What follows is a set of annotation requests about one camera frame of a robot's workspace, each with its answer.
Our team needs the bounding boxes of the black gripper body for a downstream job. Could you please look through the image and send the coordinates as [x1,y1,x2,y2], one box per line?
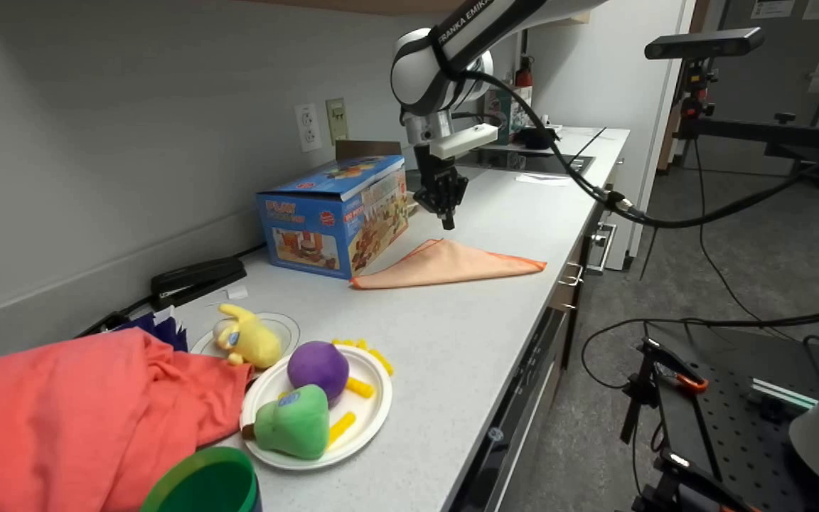
[416,146,470,216]

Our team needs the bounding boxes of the peach towel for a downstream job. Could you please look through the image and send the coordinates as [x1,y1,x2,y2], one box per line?
[354,240,544,291]

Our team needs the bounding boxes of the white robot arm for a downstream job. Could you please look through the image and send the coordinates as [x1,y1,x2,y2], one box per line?
[391,0,604,232]

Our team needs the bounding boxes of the play food set box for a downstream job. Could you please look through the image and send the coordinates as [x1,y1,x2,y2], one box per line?
[255,154,409,280]

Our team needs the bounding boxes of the yellow plush fries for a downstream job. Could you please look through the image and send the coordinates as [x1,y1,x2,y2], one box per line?
[328,346,395,455]

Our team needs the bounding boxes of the purple plush ball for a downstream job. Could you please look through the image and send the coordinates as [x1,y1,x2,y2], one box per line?
[288,341,351,401]

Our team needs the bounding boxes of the small clear plate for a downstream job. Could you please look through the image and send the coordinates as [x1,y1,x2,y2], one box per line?
[193,306,300,371]

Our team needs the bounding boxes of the white plate with plush toys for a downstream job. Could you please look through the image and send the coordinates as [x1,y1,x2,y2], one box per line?
[240,341,395,472]

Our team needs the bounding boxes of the yellow plush toy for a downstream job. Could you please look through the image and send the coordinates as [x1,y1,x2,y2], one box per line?
[214,306,284,371]

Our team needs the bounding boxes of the green plush pear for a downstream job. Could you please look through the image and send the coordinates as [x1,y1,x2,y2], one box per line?
[246,385,331,461]

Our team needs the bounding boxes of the black stapler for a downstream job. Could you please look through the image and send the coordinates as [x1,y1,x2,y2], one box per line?
[150,259,246,310]

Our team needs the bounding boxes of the blue purple cloth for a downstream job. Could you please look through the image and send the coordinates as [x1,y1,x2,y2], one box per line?
[132,317,187,353]

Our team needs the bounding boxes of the green plastic cup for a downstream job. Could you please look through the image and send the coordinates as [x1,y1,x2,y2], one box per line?
[140,446,261,512]

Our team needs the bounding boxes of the black tripod with clamp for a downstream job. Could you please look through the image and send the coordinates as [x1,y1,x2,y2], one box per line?
[621,338,715,512]

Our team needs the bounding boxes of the red cloth pile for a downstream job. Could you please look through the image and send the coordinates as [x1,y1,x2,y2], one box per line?
[0,331,247,512]

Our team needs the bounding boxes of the white wall outlet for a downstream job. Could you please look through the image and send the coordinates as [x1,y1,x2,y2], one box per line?
[295,104,322,151]

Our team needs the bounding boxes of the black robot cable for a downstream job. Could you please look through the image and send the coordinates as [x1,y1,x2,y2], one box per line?
[463,70,819,331]

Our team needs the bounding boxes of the black camera on stand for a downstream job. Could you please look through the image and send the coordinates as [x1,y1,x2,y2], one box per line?
[646,26,762,60]

